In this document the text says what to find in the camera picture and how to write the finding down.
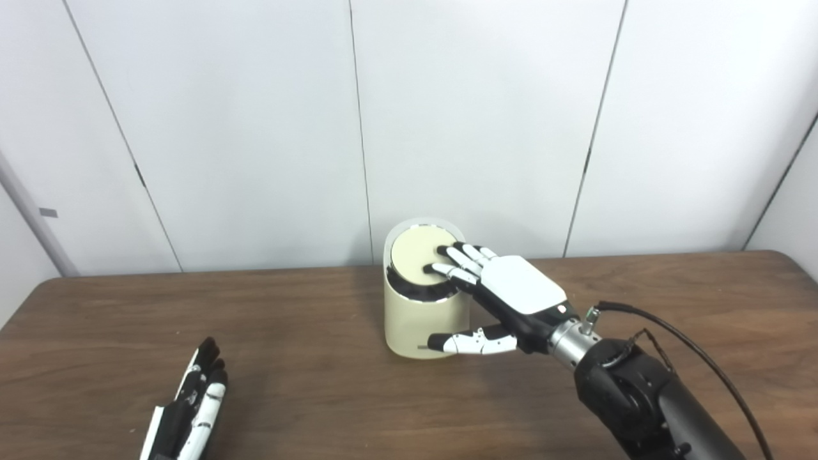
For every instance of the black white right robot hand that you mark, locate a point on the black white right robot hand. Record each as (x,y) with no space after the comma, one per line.
(517,294)

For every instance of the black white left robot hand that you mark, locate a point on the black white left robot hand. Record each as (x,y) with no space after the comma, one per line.
(188,409)

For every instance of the round cream bin lid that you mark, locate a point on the round cream bin lid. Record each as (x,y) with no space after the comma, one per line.
(418,255)

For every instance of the cream-colored cylindrical bin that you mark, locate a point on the cream-colored cylindrical bin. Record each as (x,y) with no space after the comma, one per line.
(418,319)

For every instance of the small gray wall label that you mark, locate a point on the small gray wall label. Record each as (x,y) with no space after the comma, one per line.
(48,213)

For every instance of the gray wall corner post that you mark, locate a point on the gray wall corner post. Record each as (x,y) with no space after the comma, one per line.
(35,217)

